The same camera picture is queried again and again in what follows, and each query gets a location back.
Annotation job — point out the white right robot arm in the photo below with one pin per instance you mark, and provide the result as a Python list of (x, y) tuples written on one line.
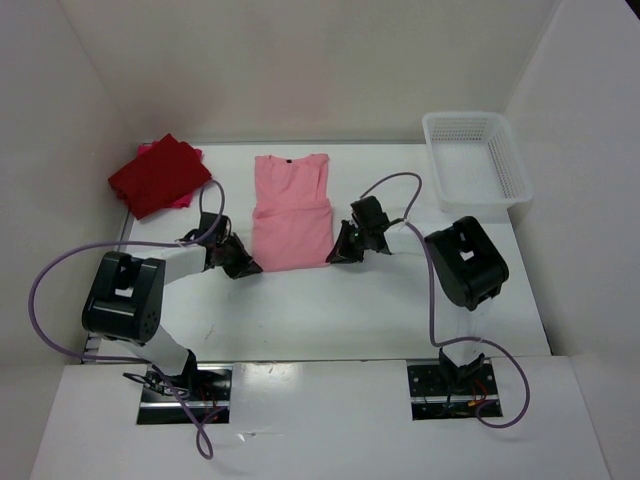
[(463, 262)]

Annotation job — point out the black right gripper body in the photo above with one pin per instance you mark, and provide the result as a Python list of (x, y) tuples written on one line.
[(353, 242)]

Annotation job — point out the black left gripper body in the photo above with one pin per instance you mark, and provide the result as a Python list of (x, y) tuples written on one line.
[(233, 259)]

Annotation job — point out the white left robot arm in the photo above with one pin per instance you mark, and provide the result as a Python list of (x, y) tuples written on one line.
[(124, 304)]

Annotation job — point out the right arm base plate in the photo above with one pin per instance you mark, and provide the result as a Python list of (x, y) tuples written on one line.
[(432, 399)]

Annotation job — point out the light pink t shirt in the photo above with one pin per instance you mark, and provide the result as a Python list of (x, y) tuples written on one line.
[(293, 217)]

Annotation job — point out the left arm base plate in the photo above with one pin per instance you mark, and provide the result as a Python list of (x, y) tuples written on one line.
[(209, 403)]

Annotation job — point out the white plastic basket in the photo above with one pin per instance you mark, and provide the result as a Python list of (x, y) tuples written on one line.
[(476, 162)]

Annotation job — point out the dark red t shirt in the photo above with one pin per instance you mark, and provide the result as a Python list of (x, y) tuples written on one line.
[(159, 176)]

